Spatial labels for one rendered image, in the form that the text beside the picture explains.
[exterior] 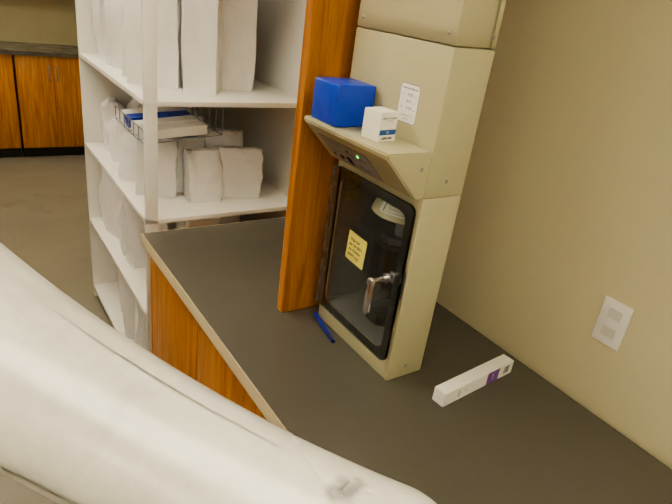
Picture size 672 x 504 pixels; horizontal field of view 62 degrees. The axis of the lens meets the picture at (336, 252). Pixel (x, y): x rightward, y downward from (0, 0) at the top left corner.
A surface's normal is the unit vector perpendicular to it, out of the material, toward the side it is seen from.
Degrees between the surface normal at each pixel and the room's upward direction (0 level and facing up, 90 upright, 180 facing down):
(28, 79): 90
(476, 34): 90
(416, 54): 90
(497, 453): 0
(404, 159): 90
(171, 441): 35
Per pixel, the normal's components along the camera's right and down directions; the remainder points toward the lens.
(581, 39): -0.83, 0.14
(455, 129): 0.54, 0.41
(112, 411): 0.28, -0.47
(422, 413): 0.13, -0.90
